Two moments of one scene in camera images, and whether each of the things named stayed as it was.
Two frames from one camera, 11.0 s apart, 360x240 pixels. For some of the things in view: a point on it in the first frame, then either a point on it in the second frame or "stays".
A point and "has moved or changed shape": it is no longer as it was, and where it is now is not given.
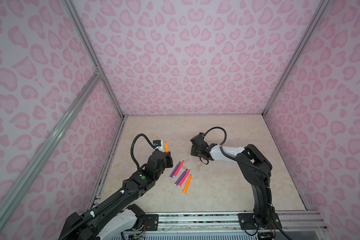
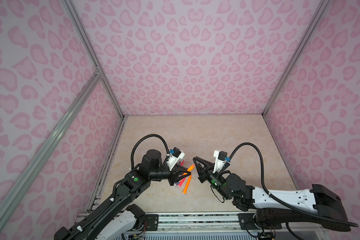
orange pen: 186,185 stays
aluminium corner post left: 95,58 stays
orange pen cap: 166,147 has moved or changed shape
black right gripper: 192,151 -> 204,176
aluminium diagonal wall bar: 18,184 stays
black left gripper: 167,158 -> 174,174
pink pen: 184,178 stays
